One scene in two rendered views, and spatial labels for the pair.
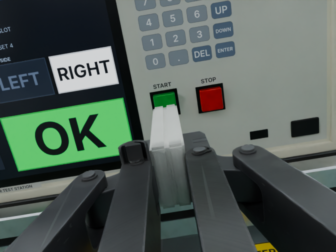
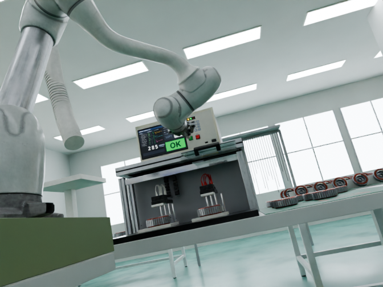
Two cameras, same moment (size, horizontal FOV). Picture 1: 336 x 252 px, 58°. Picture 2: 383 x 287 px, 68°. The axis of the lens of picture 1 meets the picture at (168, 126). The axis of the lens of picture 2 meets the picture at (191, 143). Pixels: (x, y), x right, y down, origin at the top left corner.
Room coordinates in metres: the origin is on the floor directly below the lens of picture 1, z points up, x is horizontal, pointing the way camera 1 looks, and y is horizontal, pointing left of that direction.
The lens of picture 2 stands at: (-1.18, -0.17, 0.79)
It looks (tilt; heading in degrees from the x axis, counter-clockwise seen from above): 14 degrees up; 7
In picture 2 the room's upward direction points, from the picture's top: 12 degrees counter-clockwise
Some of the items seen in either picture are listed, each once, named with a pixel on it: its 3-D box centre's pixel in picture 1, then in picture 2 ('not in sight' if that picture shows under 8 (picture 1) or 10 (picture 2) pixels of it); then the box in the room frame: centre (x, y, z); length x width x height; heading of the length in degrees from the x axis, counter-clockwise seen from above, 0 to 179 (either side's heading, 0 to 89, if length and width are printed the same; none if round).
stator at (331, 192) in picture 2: not in sight; (324, 194); (0.27, -0.57, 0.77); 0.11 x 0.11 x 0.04
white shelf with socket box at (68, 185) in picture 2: not in sight; (73, 213); (0.73, 0.97, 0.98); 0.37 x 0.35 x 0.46; 88
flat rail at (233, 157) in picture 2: not in sight; (179, 169); (0.22, 0.08, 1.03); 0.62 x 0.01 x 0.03; 88
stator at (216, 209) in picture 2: not in sight; (210, 210); (0.12, -0.03, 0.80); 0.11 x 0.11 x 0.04
